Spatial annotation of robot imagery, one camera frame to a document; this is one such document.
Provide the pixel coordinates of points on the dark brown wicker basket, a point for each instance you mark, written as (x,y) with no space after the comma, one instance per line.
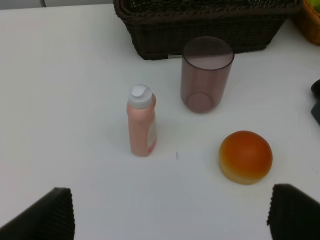
(161,28)

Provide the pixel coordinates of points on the orange wicker basket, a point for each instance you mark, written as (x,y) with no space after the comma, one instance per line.
(308,22)

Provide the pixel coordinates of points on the black pump bottle green label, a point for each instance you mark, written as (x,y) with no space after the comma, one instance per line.
(315,111)

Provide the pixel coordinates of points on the green lime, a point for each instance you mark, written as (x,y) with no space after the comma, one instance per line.
(315,4)

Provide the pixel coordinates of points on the pink bottle white cap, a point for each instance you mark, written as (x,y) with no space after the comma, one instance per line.
(141,120)

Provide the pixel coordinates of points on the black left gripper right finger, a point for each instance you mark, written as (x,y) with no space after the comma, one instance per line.
(293,215)

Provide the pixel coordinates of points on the round orange bread bun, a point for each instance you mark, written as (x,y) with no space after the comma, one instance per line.
(245,157)

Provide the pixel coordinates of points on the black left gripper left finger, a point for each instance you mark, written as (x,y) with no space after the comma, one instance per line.
(49,218)

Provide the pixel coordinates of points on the translucent purple plastic cup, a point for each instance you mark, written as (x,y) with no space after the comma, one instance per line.
(205,68)

